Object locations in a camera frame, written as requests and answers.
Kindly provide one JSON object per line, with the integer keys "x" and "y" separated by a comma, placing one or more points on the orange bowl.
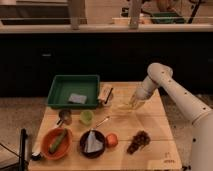
{"x": 63, "y": 148}

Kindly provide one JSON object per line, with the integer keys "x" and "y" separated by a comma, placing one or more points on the green plastic tray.
{"x": 63, "y": 86}

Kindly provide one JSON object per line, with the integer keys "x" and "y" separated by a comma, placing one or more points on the metal spoon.
{"x": 101, "y": 122}

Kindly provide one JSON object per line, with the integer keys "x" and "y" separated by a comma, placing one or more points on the grey folded cloth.
{"x": 93, "y": 142}

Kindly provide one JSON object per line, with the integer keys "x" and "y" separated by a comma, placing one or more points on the yellow banana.
{"x": 125, "y": 106}

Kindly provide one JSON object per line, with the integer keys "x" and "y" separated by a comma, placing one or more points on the green cucumber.
{"x": 54, "y": 146}

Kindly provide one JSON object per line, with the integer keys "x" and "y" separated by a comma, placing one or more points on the black bowl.
{"x": 82, "y": 145}

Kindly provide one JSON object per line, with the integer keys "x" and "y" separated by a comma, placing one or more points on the wooden brush block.
{"x": 105, "y": 94}

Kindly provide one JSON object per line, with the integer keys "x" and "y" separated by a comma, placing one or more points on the grey sponge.
{"x": 77, "y": 98}

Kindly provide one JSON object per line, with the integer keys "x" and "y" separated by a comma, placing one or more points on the light green cup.
{"x": 86, "y": 117}

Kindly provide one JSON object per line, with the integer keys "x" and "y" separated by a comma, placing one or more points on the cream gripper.
{"x": 135, "y": 102}

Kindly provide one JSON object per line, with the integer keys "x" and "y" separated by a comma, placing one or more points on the dark grape bunch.
{"x": 140, "y": 140}

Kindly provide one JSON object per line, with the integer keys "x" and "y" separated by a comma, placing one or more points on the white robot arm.
{"x": 196, "y": 111}

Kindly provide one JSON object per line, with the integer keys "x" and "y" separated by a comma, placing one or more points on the black pole stand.
{"x": 23, "y": 137}

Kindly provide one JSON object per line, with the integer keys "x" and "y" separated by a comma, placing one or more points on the orange fruit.
{"x": 111, "y": 140}

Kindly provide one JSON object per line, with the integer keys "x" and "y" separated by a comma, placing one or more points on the metal measuring cup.
{"x": 64, "y": 117}

